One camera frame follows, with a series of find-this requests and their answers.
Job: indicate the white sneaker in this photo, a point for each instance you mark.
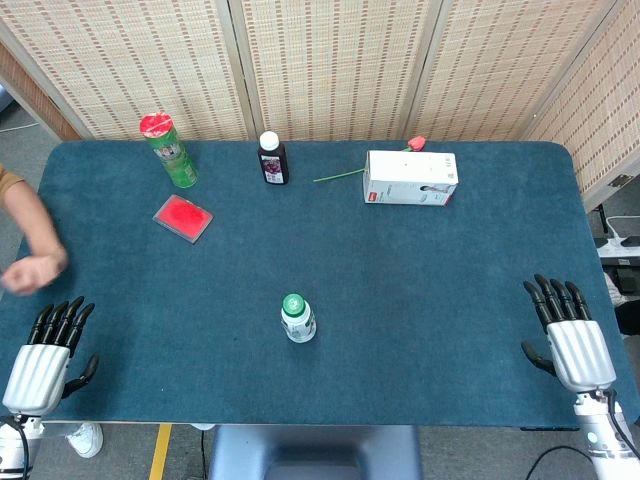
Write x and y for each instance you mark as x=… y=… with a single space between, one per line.
x=86 y=440

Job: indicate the person's bare hand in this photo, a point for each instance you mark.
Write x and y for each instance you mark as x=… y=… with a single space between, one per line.
x=30 y=275

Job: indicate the white green-label plastic bottle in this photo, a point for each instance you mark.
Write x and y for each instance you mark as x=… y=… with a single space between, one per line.
x=300 y=327

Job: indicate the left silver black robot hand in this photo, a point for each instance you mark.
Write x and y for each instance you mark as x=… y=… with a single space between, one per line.
x=37 y=372

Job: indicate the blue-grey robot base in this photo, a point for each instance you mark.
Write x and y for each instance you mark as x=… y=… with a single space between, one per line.
x=315 y=450

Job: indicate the purple grape juice bottle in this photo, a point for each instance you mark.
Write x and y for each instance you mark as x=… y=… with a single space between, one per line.
x=273 y=167

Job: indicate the person's bare forearm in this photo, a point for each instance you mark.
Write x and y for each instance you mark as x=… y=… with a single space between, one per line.
x=30 y=215

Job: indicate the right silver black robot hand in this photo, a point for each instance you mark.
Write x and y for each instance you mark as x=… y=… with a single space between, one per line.
x=580 y=355

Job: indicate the red pad in clear case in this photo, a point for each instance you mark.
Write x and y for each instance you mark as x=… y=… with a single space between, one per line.
x=182 y=217

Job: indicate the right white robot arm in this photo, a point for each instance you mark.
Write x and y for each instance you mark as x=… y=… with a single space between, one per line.
x=600 y=440

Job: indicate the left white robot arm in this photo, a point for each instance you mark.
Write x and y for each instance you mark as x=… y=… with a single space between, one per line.
x=10 y=445

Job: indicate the white cardboard product box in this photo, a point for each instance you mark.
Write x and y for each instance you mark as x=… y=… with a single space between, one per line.
x=410 y=172

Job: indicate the white power strip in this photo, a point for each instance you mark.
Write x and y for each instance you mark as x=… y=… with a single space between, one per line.
x=620 y=246

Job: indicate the blue felt table cover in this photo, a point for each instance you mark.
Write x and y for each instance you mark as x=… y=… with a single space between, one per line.
x=350 y=260

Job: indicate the woven bamboo screen panel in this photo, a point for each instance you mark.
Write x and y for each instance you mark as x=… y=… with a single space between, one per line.
x=500 y=70
x=335 y=65
x=140 y=65
x=605 y=100

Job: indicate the green chips can red lid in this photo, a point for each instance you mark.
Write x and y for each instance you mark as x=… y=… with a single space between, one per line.
x=175 y=157

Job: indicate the green plastic bottle cap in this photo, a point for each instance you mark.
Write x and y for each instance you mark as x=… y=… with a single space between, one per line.
x=293 y=303

